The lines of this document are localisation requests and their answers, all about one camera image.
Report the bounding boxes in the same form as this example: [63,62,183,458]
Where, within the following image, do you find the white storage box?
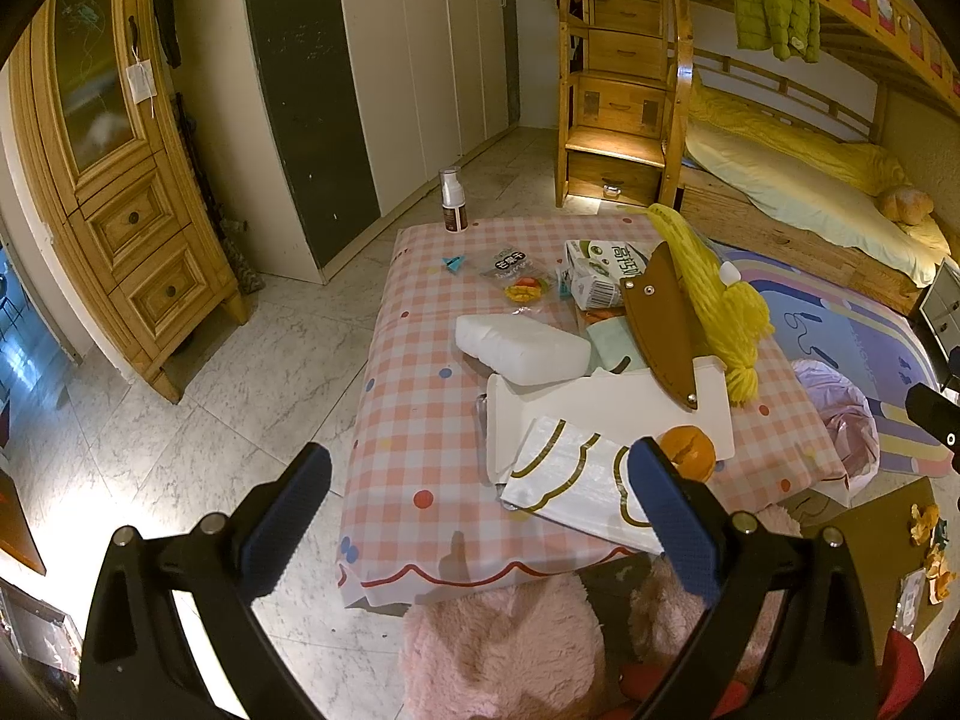
[916,259,960,338]

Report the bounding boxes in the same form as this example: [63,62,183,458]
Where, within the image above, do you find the white foam block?
[454,313,593,385]

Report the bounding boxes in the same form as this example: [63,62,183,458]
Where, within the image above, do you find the red chair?
[619,626,927,720]

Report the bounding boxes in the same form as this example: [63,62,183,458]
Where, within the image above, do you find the green puffer jacket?
[731,0,822,65]

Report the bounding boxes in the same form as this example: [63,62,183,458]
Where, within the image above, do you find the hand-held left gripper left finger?
[79,441,332,720]

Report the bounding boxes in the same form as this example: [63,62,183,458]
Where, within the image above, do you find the orange peel piece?
[924,547,957,605]
[909,502,942,547]

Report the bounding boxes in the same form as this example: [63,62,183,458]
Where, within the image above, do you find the yellow bedsheet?
[688,67,912,196]

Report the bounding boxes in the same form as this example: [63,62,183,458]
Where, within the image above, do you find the wooden cabinet with drawers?
[7,0,252,406]

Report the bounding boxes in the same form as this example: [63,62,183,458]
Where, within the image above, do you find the pale yellow duvet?
[684,120,952,287]

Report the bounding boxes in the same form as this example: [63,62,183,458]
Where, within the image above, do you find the white and green milk carton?
[559,238,655,312]

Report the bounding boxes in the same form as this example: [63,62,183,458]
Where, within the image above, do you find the white wardrobe with round holes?
[240,0,522,286]

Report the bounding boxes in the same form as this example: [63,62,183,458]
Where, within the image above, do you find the white cutting board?
[474,356,736,492]

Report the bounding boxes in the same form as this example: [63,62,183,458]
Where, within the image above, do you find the yellow knitted mesh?
[646,202,776,407]

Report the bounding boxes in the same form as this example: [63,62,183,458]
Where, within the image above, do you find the white pump spray bottle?
[439,167,470,235]

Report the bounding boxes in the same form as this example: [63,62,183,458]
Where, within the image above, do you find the wooden bunk bed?
[667,0,960,316]

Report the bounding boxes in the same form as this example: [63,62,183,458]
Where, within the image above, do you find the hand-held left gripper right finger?
[627,436,878,720]

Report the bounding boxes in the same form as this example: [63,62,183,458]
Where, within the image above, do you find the orange mandarin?
[654,426,717,482]

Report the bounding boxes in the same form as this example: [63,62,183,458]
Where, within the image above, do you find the pink plastic bag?
[791,358,880,485]

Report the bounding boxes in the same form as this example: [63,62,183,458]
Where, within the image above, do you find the white bag with gold trim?
[499,416,668,557]

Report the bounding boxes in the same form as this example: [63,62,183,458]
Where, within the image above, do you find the pink plush stool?
[397,574,608,720]
[626,502,803,691]

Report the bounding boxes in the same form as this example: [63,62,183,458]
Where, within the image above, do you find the dark patterned cloth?
[172,94,266,293]

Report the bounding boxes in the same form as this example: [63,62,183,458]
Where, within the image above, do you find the black hanging strap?
[154,0,185,68]

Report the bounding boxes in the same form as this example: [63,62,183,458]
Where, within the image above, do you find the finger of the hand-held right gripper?
[904,382,960,475]

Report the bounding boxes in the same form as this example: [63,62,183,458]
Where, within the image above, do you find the tan stuffed toy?
[877,186,935,224]

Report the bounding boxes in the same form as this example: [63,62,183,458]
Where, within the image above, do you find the colourful fruit candy packet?
[501,275,557,308]

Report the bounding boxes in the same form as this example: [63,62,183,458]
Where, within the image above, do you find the wooden stair drawers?
[555,0,695,211]

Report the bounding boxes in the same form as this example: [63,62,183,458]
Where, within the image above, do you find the colourful patterned rug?
[709,240,953,477]

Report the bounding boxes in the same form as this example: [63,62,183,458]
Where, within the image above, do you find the brown cardboard sheet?
[780,476,960,661]

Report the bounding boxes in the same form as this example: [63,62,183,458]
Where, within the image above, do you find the brown leather knife sheath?
[619,240,700,412]

